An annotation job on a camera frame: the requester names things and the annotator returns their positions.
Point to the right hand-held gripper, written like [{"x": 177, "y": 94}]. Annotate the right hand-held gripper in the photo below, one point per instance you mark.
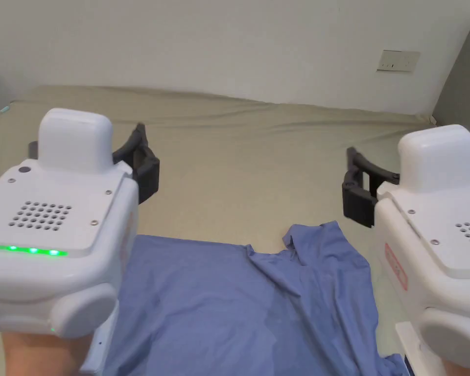
[{"x": 434, "y": 243}]

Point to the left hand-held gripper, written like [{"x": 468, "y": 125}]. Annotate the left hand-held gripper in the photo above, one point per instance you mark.
[{"x": 58, "y": 235}]

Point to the person's right hand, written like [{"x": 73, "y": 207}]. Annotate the person's right hand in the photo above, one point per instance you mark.
[{"x": 468, "y": 366}]

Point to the person's left hand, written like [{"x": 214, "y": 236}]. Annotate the person's left hand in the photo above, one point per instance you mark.
[{"x": 35, "y": 354}]

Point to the grey padded headboard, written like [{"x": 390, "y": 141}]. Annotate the grey padded headboard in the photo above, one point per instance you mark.
[{"x": 462, "y": 86}]

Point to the bed with beige sheet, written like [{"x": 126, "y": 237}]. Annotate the bed with beige sheet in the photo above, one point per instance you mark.
[{"x": 239, "y": 164}]

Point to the blue shirt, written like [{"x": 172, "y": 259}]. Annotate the blue shirt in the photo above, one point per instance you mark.
[{"x": 235, "y": 305}]

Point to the white wall socket plate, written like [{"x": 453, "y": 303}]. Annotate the white wall socket plate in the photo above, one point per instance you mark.
[{"x": 398, "y": 61}]

